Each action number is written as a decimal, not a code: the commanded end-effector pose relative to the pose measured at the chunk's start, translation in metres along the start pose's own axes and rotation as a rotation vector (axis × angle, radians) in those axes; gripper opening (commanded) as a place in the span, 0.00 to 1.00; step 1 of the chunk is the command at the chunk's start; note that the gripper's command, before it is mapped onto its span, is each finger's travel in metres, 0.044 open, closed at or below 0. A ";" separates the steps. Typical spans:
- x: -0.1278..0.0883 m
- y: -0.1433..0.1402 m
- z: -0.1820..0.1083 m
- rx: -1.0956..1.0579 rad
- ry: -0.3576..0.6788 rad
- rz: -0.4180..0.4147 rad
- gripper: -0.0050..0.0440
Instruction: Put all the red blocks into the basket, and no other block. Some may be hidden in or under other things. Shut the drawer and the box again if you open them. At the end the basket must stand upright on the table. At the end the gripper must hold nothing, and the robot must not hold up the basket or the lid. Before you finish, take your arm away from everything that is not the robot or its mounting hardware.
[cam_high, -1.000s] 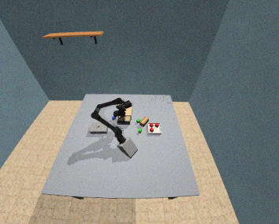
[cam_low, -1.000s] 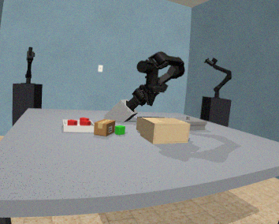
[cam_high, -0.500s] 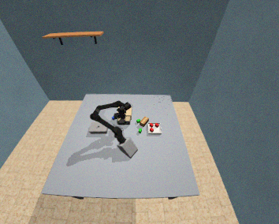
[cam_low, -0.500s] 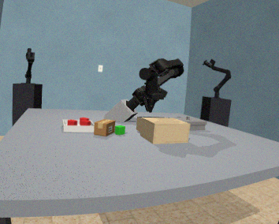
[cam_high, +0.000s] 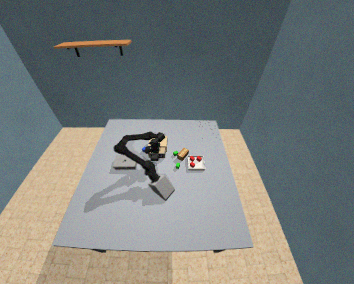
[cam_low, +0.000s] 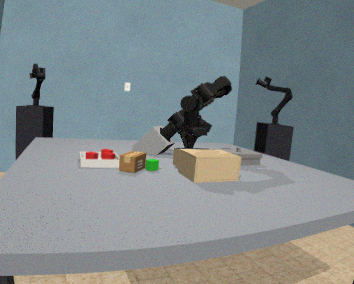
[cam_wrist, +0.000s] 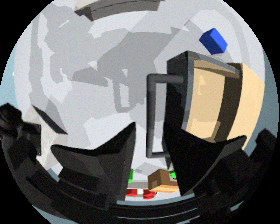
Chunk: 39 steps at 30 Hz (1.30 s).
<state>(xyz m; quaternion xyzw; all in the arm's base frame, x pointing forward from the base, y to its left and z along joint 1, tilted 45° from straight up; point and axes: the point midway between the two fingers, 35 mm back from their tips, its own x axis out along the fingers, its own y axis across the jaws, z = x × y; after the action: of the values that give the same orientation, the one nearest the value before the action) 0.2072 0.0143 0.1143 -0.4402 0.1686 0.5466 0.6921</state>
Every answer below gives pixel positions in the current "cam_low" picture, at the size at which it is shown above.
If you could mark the green block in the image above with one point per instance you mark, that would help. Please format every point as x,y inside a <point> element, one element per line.
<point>152,164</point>

